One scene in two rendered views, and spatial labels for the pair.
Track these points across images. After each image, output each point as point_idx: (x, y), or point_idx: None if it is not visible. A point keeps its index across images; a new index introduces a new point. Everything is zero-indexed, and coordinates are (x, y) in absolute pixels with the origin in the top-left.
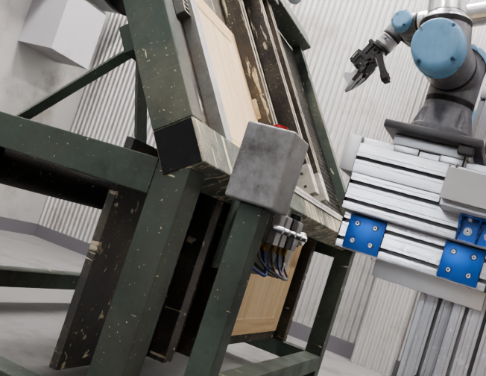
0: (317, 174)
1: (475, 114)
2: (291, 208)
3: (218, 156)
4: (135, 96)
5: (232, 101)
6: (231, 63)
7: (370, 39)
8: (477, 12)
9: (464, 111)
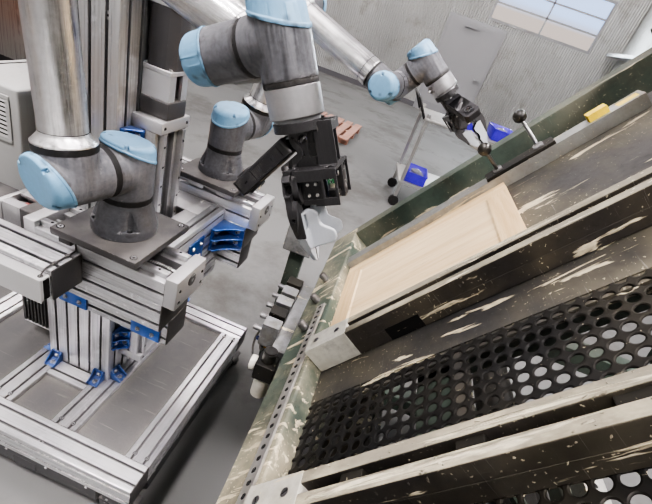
0: None
1: (183, 142)
2: (281, 359)
3: (337, 248)
4: None
5: (396, 268)
6: (455, 259)
7: (337, 118)
8: None
9: None
